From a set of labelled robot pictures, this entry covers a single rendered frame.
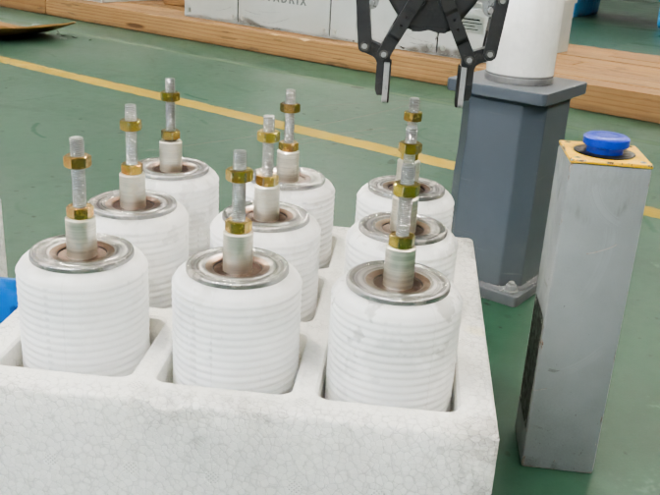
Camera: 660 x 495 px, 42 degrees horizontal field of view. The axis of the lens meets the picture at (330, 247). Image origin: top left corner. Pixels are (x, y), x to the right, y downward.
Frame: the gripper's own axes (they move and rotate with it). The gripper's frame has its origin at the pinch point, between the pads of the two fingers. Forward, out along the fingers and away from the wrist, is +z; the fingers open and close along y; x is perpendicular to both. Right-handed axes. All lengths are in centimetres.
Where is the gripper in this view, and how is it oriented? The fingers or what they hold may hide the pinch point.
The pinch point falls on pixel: (422, 89)
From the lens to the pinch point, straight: 82.3
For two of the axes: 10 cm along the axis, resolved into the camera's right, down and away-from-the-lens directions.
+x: 0.8, -3.6, 9.3
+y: 10.0, 0.8, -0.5
